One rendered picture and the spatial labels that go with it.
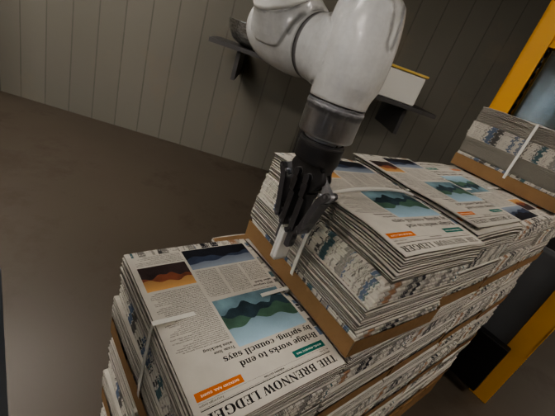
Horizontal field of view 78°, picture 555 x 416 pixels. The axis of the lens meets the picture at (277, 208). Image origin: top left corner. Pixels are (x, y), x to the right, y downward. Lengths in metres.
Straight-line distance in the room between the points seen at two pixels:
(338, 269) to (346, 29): 0.38
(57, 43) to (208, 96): 1.40
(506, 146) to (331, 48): 1.00
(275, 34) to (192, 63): 2.98
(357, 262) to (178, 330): 0.31
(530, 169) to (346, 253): 0.91
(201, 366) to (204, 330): 0.07
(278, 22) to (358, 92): 0.17
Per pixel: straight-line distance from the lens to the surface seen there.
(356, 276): 0.61
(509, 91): 2.01
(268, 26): 0.60
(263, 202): 0.78
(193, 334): 0.61
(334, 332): 0.66
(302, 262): 0.69
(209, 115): 3.60
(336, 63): 0.50
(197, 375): 0.56
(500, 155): 1.43
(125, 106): 3.81
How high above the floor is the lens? 1.28
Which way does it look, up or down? 26 degrees down
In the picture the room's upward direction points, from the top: 20 degrees clockwise
